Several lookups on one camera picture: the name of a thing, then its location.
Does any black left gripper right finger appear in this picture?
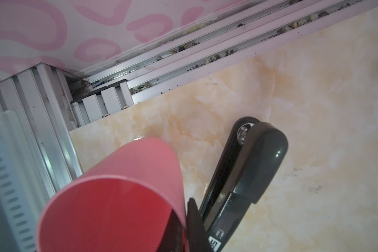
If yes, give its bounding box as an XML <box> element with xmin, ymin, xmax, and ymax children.
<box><xmin>187</xmin><ymin>198</ymin><xmax>213</xmax><ymax>252</ymax></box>

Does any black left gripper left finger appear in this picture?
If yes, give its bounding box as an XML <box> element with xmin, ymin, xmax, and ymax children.
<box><xmin>157</xmin><ymin>210</ymin><xmax>183</xmax><ymax>252</ymax></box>

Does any magenta plastic cup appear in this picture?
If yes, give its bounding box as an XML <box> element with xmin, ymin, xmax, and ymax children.
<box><xmin>35</xmin><ymin>138</ymin><xmax>189</xmax><ymax>252</ymax></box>

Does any black stapler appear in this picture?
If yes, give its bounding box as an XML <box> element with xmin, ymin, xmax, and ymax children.
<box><xmin>199</xmin><ymin>117</ymin><xmax>288</xmax><ymax>252</ymax></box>

